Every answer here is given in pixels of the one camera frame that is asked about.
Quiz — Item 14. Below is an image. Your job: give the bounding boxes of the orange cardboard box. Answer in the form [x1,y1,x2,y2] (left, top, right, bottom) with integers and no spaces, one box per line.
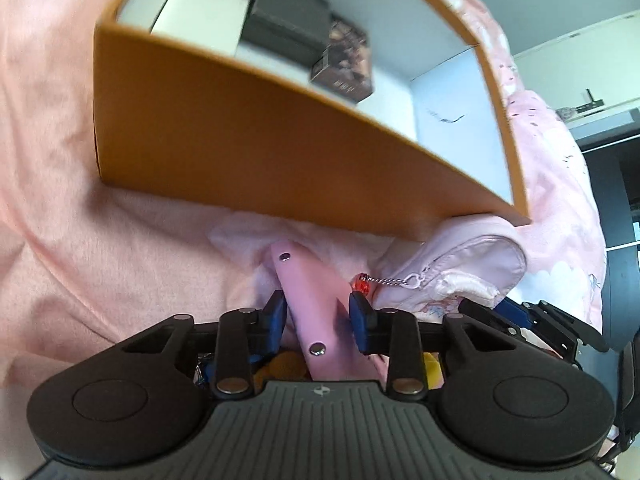
[93,0,529,240]

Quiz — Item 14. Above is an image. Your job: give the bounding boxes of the black door handle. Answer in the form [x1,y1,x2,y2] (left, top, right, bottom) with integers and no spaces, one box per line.
[576,89,604,115]

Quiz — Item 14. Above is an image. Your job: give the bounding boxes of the dark shelf unit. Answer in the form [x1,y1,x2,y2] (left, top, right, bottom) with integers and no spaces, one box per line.
[572,108,639,350]

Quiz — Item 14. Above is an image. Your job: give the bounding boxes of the illustrated card box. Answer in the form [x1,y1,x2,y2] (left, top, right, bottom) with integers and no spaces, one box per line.
[310,14,374,103]

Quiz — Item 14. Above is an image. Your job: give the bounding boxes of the small white box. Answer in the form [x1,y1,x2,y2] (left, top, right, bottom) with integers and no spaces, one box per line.
[151,0,250,56]

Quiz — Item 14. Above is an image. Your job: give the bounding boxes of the white bedroom door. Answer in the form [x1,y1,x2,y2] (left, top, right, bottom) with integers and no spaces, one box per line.
[514,11,639,127]

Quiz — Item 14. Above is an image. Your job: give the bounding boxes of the pink wallet with studs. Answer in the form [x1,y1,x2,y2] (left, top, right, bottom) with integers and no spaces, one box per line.
[270,240,387,382]

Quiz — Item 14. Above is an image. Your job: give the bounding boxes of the pink zip pouch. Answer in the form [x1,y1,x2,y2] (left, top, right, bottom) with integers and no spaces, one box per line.
[371,214,527,323]

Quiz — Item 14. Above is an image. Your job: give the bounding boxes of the pink patterned duvet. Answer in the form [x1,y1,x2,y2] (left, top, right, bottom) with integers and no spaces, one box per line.
[1,0,606,479]

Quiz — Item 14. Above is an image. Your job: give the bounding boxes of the dark grey box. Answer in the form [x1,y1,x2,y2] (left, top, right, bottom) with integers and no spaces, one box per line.
[241,0,331,67]

